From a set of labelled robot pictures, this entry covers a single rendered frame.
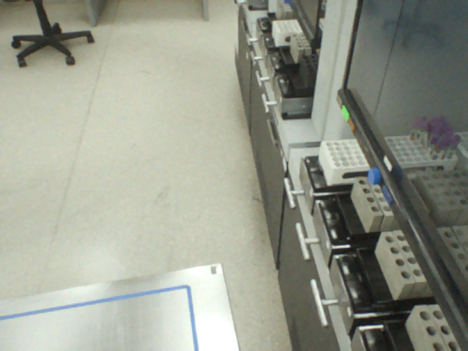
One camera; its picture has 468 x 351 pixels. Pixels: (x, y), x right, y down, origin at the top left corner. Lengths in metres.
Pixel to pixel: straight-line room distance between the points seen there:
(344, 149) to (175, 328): 0.55
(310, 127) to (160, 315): 0.76
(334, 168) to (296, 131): 0.34
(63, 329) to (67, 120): 2.10
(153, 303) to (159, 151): 1.67
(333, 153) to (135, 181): 1.41
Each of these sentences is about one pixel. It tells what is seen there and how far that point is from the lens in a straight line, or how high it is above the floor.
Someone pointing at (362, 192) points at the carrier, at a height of 0.88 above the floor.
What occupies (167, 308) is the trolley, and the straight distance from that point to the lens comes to 0.80.
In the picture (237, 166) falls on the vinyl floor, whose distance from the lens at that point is 2.27.
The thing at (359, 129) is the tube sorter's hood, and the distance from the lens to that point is 0.88.
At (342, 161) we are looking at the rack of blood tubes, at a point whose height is 0.87.
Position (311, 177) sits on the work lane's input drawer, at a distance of 1.02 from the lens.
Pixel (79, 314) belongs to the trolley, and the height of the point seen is 0.82.
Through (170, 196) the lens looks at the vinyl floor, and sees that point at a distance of 2.13.
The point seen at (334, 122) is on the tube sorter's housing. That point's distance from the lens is 1.11.
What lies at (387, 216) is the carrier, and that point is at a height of 0.88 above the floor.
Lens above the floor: 1.50
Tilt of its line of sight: 43 degrees down
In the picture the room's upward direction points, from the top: 1 degrees counter-clockwise
